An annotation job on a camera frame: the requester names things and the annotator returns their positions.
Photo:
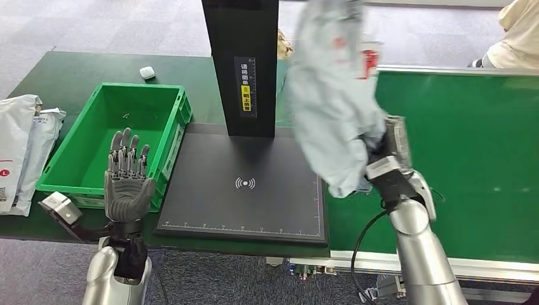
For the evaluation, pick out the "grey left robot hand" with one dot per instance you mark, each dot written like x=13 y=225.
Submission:
x=126 y=198

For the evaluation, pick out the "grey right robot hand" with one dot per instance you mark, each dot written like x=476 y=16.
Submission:
x=378 y=149

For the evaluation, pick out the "grey package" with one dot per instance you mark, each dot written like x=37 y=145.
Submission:
x=332 y=105

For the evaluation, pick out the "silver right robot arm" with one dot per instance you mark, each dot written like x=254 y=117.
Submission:
x=425 y=261

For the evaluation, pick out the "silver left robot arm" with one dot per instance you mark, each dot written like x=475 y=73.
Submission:
x=101 y=278

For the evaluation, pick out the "white package with printed label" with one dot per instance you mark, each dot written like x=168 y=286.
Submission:
x=41 y=143

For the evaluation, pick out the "green conveyor belt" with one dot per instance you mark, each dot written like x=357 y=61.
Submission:
x=484 y=168

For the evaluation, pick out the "black inbound scanner machine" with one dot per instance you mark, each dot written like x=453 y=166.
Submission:
x=252 y=206

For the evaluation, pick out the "white package with red mark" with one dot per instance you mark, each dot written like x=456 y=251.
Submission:
x=12 y=139

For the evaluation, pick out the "person beside conveyor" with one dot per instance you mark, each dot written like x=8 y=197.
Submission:
x=513 y=42

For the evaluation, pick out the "green plastic crate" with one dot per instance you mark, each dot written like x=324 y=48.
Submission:
x=92 y=126

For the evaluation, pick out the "small white earbud case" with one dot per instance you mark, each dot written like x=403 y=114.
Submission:
x=147 y=72

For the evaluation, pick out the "dark green table cover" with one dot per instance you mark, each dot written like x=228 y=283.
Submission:
x=84 y=67

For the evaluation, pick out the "green circuit board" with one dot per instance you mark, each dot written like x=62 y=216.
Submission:
x=311 y=270

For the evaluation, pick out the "black and yellow label sticker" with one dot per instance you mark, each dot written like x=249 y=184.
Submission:
x=245 y=84

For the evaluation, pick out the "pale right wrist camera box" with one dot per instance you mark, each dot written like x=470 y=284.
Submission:
x=398 y=139

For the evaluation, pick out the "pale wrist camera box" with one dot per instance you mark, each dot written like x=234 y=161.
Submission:
x=63 y=208
x=398 y=139

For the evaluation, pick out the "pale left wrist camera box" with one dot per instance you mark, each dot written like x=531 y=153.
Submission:
x=63 y=208

